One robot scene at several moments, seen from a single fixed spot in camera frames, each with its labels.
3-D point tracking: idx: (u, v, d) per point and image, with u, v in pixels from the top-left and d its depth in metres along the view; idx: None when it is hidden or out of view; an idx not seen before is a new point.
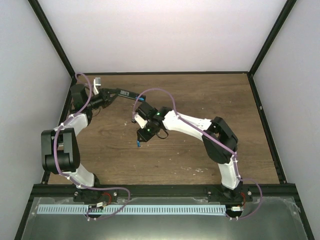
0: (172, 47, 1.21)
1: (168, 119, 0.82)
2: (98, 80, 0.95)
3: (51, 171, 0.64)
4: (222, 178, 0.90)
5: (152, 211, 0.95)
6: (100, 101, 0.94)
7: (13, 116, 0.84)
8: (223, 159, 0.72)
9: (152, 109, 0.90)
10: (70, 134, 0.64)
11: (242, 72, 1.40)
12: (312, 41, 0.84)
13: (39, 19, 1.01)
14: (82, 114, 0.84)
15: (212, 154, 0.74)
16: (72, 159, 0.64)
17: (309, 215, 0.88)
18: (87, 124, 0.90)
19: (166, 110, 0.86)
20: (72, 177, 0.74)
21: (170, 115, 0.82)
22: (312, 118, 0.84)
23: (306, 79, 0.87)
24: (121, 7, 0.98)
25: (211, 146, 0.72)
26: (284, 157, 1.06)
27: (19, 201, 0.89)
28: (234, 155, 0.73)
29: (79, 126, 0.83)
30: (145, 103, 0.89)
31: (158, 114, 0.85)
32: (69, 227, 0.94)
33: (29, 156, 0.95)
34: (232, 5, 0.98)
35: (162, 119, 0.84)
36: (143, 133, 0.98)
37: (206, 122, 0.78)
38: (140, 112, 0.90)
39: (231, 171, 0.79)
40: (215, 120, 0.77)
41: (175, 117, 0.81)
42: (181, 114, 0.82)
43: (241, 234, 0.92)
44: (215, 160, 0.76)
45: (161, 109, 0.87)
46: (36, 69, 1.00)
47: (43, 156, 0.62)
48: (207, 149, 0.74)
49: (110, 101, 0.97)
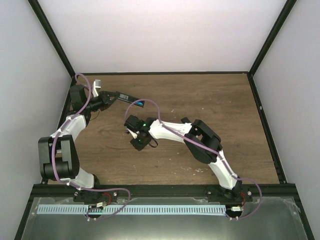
0: (173, 47, 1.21)
1: (153, 127, 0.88)
2: (98, 82, 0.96)
3: (50, 178, 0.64)
4: (219, 179, 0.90)
5: (152, 211, 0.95)
6: (100, 104, 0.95)
7: (13, 115, 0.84)
8: (210, 159, 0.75)
9: (139, 121, 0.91)
10: (68, 141, 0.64)
11: (242, 72, 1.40)
12: (311, 41, 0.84)
13: (39, 19, 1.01)
14: (80, 116, 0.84)
15: (199, 156, 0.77)
16: (71, 167, 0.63)
17: (309, 215, 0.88)
18: (85, 125, 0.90)
19: (152, 120, 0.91)
20: (72, 182, 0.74)
21: (154, 124, 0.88)
22: (312, 118, 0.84)
23: (306, 80, 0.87)
24: (121, 7, 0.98)
25: (195, 150, 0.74)
26: (284, 157, 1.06)
27: (18, 201, 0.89)
28: (219, 154, 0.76)
29: (77, 128, 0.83)
30: (132, 116, 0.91)
31: (144, 125, 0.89)
32: (69, 227, 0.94)
33: (28, 156, 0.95)
34: (231, 5, 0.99)
35: (148, 129, 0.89)
36: (136, 142, 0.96)
37: (188, 126, 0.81)
38: (128, 126, 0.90)
39: (223, 170, 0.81)
40: (195, 123, 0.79)
41: (159, 126, 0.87)
42: (165, 123, 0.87)
43: (241, 234, 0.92)
44: (202, 161, 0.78)
45: (148, 119, 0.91)
46: (35, 69, 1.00)
47: (41, 164, 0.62)
48: (193, 152, 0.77)
49: (109, 104, 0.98)
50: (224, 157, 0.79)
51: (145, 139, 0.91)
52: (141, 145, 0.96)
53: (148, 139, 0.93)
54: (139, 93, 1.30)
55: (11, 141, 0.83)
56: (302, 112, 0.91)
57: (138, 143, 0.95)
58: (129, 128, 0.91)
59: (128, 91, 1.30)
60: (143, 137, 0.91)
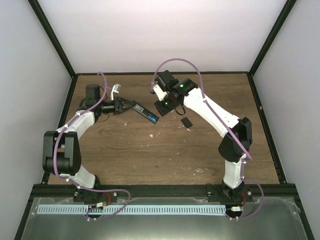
0: (172, 47, 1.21)
1: (191, 97, 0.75)
2: (118, 87, 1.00)
3: (50, 172, 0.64)
4: (225, 174, 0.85)
5: (152, 211, 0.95)
6: (111, 108, 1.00)
7: (13, 116, 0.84)
8: (234, 159, 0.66)
9: (174, 81, 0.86)
10: (73, 138, 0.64)
11: (242, 72, 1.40)
12: (312, 41, 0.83)
13: (39, 19, 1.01)
14: (89, 112, 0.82)
15: (225, 151, 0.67)
16: (72, 164, 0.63)
17: (309, 215, 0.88)
18: (94, 122, 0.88)
19: (191, 83, 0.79)
20: (72, 179, 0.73)
21: (194, 96, 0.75)
22: (313, 117, 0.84)
23: (306, 80, 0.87)
24: (121, 7, 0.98)
25: (228, 143, 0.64)
26: (284, 157, 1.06)
27: (18, 202, 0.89)
28: (245, 158, 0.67)
29: (84, 125, 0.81)
30: (167, 73, 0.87)
31: (181, 86, 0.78)
32: (69, 228, 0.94)
33: (28, 156, 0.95)
34: (232, 5, 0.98)
35: (185, 95, 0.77)
36: (160, 106, 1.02)
37: (233, 118, 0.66)
38: (160, 80, 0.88)
39: (236, 171, 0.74)
40: (243, 119, 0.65)
41: (201, 99, 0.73)
42: (208, 99, 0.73)
43: (241, 234, 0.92)
44: (222, 155, 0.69)
45: (185, 81, 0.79)
46: (35, 69, 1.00)
47: (44, 156, 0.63)
48: (223, 145, 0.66)
49: (121, 111, 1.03)
50: (246, 161, 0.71)
51: (175, 100, 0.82)
52: (165, 110, 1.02)
53: (178, 102, 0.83)
54: (139, 93, 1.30)
55: (11, 141, 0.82)
56: (302, 112, 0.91)
57: (164, 107, 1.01)
58: (160, 83, 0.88)
59: (128, 92, 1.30)
60: (173, 98, 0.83)
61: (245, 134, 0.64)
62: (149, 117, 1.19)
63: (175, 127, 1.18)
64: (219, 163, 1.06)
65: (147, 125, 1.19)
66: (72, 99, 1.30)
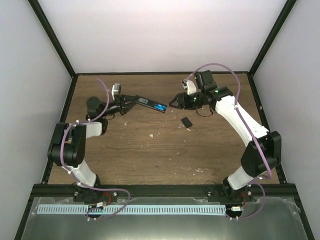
0: (172, 47, 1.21)
1: (223, 102, 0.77)
2: (116, 86, 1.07)
3: (54, 161, 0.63)
4: (231, 176, 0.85)
5: (152, 211, 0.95)
6: (115, 108, 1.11)
7: (13, 116, 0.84)
8: (254, 171, 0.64)
9: (212, 85, 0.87)
10: (81, 131, 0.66)
11: (242, 72, 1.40)
12: (312, 39, 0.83)
13: (39, 20, 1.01)
14: (98, 123, 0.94)
15: (247, 159, 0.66)
16: (75, 155, 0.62)
17: (309, 215, 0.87)
18: (100, 132, 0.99)
19: (226, 91, 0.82)
20: (73, 172, 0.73)
21: (226, 102, 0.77)
22: (314, 117, 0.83)
23: (306, 81, 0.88)
24: (120, 7, 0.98)
25: (252, 153, 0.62)
26: (284, 157, 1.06)
27: (18, 201, 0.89)
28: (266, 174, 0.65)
29: (93, 131, 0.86)
30: (207, 71, 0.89)
31: (216, 92, 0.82)
32: (69, 228, 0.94)
33: (28, 155, 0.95)
34: (232, 5, 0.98)
35: (218, 99, 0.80)
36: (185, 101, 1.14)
37: (261, 130, 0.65)
38: (199, 78, 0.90)
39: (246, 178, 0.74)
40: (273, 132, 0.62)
41: (232, 106, 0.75)
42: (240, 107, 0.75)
43: (241, 234, 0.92)
44: (244, 162, 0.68)
45: (222, 88, 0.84)
46: (36, 70, 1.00)
47: (51, 144, 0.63)
48: (246, 153, 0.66)
49: (125, 107, 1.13)
50: (262, 176, 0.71)
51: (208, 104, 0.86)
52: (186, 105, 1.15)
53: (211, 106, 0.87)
54: (139, 93, 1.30)
55: (11, 141, 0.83)
56: (302, 111, 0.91)
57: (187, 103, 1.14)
58: (198, 80, 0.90)
59: (128, 91, 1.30)
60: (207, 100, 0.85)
61: (272, 149, 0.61)
62: (158, 107, 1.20)
63: (174, 127, 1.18)
64: (219, 163, 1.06)
65: (147, 126, 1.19)
66: (72, 99, 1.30)
